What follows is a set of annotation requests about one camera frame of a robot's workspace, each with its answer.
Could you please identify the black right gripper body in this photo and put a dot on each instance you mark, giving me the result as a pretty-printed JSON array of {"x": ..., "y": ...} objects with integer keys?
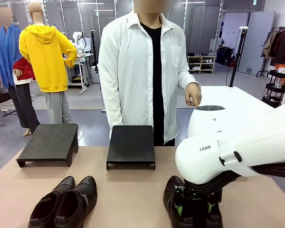
[{"x": 197, "y": 199}]

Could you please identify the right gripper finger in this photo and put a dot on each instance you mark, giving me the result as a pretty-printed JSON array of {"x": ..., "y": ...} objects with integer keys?
[
  {"x": 210, "y": 208},
  {"x": 180, "y": 211}
]

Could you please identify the dark brown buckled ankle boot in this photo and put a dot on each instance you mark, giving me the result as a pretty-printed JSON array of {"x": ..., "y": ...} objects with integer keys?
[{"x": 80, "y": 202}]

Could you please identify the person's left forearm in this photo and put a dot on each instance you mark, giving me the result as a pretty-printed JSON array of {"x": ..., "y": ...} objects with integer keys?
[{"x": 186, "y": 78}]

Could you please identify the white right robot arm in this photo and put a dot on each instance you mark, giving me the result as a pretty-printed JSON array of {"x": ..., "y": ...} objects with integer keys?
[{"x": 240, "y": 147}]

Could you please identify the person's right forearm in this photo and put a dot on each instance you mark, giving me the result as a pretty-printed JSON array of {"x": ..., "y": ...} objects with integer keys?
[{"x": 111, "y": 111}]

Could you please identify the black shoe stand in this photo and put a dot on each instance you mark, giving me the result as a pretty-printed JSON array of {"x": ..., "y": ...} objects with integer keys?
[
  {"x": 50, "y": 142},
  {"x": 131, "y": 145}
]

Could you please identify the person in white shirt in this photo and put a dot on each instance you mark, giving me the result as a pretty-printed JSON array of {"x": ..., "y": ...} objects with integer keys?
[{"x": 133, "y": 71}]

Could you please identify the person's left hand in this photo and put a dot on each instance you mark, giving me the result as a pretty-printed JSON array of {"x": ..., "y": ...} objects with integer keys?
[{"x": 193, "y": 95}]

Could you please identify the white table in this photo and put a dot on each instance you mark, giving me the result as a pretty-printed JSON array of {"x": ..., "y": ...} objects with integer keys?
[{"x": 240, "y": 99}]

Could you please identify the wooden shoe rack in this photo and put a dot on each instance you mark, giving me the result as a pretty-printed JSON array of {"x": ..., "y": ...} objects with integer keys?
[{"x": 201, "y": 64}]

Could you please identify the black tripod pole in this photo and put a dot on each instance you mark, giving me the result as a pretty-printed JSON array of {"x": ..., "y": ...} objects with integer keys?
[{"x": 236, "y": 61}]

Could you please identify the black luggage bags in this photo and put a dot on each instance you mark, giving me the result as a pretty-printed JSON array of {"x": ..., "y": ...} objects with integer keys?
[{"x": 224, "y": 55}]

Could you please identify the grey background desk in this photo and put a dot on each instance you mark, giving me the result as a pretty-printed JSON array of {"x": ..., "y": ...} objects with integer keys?
[{"x": 82, "y": 71}]

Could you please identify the clothes rack with coats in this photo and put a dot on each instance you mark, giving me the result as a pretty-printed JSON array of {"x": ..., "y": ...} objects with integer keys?
[{"x": 280, "y": 45}]

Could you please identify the small white background robot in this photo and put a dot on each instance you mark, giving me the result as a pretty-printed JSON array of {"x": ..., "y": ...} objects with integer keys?
[{"x": 78, "y": 41}]

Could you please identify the mannequin in yellow hoodie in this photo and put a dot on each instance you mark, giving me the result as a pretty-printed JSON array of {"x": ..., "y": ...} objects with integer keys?
[{"x": 47, "y": 59}]

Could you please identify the mannequin with blue scarf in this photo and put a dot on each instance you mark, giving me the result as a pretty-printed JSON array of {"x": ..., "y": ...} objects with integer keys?
[{"x": 7, "y": 54}]

